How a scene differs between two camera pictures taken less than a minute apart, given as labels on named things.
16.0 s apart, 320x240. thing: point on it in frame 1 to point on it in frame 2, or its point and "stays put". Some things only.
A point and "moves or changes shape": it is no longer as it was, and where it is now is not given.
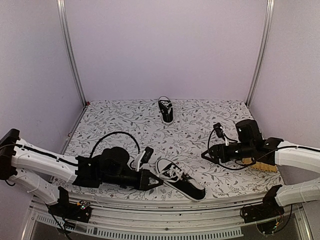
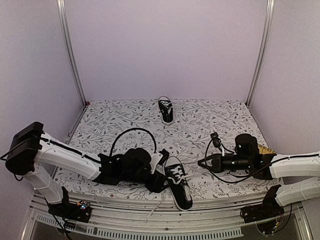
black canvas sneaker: x=166 y=108 stays put
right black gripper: x=216 y=149 to x=217 y=163
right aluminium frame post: x=261 y=56 stays put
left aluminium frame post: x=63 y=15 stays put
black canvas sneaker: x=171 y=175 moves or changes shape
